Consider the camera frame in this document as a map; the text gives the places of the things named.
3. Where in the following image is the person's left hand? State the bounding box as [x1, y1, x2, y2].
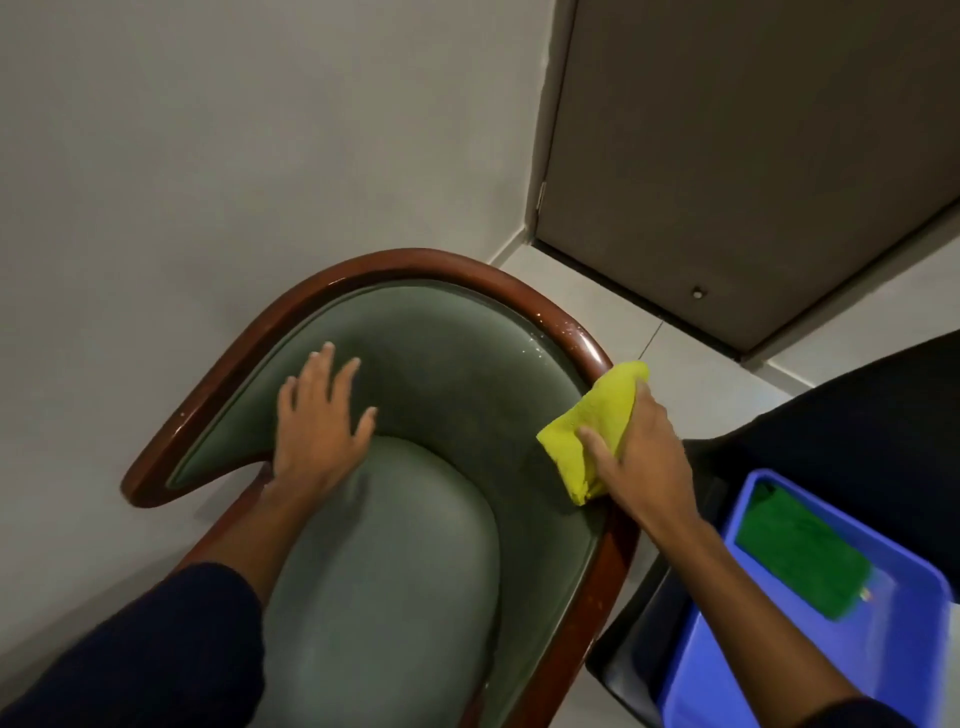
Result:
[273, 342, 379, 498]

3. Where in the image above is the person's left forearm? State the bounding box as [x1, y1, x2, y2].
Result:
[0, 471, 355, 728]

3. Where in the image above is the yellow cleaning cloth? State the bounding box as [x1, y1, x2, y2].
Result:
[535, 361, 651, 507]

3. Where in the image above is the blue plastic tub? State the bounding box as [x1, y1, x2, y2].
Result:
[657, 468, 954, 728]

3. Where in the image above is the green upholstered wooden armchair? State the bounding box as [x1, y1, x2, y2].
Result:
[120, 248, 641, 728]

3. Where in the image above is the green scrub pad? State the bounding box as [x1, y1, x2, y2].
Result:
[732, 482, 876, 623]

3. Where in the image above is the person's right hand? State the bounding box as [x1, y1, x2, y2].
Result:
[575, 378, 703, 531]

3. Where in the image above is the black chair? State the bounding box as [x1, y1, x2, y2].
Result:
[584, 328, 960, 725]

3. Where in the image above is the grey door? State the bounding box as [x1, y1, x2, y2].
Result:
[531, 0, 960, 355]

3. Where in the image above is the person's right forearm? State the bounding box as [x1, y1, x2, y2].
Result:
[643, 504, 912, 728]

